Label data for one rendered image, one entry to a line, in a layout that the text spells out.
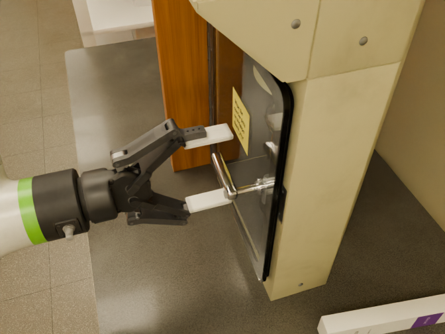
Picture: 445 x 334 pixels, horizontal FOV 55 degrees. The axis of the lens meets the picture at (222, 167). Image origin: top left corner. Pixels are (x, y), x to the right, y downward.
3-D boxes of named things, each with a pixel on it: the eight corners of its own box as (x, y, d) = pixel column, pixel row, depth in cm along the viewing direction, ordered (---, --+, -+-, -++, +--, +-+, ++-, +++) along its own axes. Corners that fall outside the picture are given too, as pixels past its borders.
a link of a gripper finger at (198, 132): (167, 138, 58) (165, 121, 56) (203, 130, 59) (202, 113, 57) (170, 145, 57) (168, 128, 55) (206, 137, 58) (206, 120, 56)
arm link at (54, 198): (30, 158, 59) (49, 201, 66) (32, 222, 51) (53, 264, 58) (75, 149, 60) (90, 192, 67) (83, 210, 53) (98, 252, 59)
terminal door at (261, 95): (216, 165, 94) (214, -18, 66) (265, 285, 74) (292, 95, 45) (212, 166, 94) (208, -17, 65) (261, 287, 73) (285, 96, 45)
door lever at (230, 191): (242, 155, 68) (242, 143, 66) (262, 199, 62) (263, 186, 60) (209, 162, 67) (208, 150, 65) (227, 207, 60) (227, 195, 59)
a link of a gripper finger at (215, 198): (189, 211, 67) (190, 213, 67) (232, 200, 68) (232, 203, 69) (185, 197, 69) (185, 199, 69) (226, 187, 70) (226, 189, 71)
